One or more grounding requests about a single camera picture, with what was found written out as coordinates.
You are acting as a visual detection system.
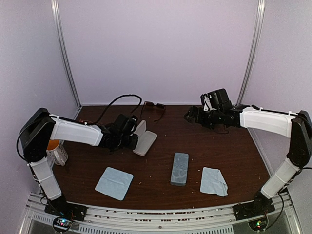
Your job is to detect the aluminium frame post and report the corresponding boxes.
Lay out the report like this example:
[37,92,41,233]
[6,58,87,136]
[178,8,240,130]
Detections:
[236,0,266,104]
[51,0,82,109]

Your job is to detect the light blue cloth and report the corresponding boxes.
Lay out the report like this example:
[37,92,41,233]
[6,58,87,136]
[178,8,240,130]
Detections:
[200,167,228,197]
[95,167,134,201]

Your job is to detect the left aluminium frame post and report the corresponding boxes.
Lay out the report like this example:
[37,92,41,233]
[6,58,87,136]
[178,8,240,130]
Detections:
[51,0,82,109]

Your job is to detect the pink glasses case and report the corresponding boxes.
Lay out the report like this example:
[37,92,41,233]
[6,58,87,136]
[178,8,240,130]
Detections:
[133,120,158,156]

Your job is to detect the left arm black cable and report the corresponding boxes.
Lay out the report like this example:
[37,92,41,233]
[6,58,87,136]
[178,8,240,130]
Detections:
[16,93,143,161]

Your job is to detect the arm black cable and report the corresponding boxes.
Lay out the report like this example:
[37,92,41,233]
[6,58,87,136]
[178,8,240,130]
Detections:
[214,104,312,171]
[16,93,143,161]

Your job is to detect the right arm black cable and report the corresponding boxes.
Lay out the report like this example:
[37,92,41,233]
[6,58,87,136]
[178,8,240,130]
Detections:
[214,104,312,171]

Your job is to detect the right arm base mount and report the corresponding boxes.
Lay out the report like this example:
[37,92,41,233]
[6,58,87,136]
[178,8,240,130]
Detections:
[233,201,275,232]

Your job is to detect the aluminium front rail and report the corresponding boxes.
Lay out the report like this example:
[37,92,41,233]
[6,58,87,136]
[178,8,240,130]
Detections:
[19,192,304,234]

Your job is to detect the grey-blue glasses case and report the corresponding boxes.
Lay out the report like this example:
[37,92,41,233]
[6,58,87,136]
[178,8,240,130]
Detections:
[170,152,189,187]

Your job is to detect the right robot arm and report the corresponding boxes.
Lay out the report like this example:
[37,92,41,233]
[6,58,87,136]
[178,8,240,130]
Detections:
[184,88,312,215]

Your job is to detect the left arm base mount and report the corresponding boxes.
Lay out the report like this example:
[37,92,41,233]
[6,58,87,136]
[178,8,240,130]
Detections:
[44,204,87,233]

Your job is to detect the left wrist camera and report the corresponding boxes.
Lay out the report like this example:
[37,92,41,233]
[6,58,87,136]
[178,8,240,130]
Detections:
[127,115,138,134]

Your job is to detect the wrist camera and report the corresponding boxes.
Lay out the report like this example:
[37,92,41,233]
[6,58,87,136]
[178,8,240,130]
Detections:
[127,115,138,134]
[200,94,211,111]

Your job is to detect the patterned mug orange inside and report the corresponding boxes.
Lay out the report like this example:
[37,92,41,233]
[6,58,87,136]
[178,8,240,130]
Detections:
[46,140,68,166]

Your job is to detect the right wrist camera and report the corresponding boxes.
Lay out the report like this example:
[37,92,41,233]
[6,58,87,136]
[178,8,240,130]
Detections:
[200,94,211,111]

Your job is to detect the dark sunglasses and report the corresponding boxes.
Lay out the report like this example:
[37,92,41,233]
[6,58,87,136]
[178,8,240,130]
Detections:
[140,101,166,122]

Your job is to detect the right aluminium frame post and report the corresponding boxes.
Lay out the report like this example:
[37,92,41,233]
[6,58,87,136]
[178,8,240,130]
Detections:
[236,0,266,104]

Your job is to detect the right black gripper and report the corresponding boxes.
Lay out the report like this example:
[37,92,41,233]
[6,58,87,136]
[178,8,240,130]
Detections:
[185,106,223,129]

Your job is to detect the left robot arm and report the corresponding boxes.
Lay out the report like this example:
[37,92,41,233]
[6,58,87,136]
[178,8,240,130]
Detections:
[17,108,138,216]

